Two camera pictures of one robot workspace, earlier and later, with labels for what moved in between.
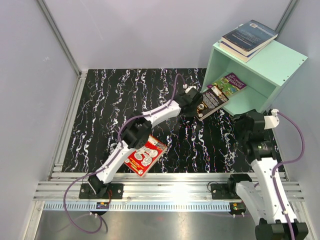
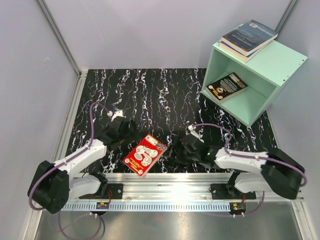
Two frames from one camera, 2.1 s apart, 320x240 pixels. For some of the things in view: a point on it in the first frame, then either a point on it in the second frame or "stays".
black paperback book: (213, 99) -> (227, 86)
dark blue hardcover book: (249, 37) stays
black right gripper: (238, 120) -> (180, 146)
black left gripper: (193, 113) -> (131, 133)
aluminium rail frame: (152, 187) stays
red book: (144, 160) stays
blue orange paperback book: (238, 55) stays
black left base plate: (114, 191) stays
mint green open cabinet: (265, 76) stays
